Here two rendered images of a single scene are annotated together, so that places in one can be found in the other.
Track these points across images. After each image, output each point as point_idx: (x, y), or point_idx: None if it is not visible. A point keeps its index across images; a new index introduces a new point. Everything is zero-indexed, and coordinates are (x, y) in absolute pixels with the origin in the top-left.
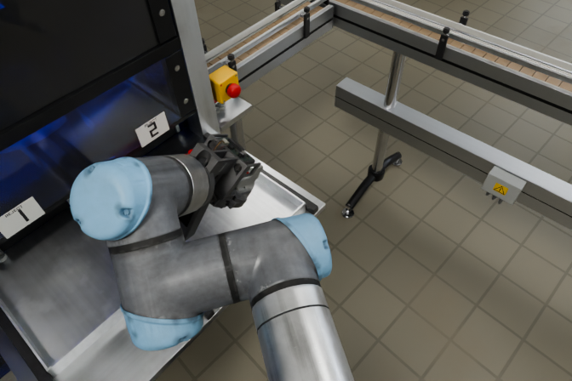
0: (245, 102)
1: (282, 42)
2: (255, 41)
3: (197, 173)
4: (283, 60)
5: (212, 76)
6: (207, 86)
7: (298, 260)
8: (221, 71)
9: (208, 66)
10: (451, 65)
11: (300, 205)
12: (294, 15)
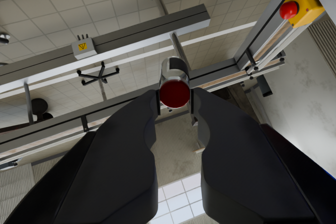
0: None
1: (261, 41)
2: (285, 36)
3: None
4: (253, 27)
5: (323, 9)
6: (327, 2)
7: None
8: (312, 18)
9: None
10: (155, 89)
11: None
12: (262, 59)
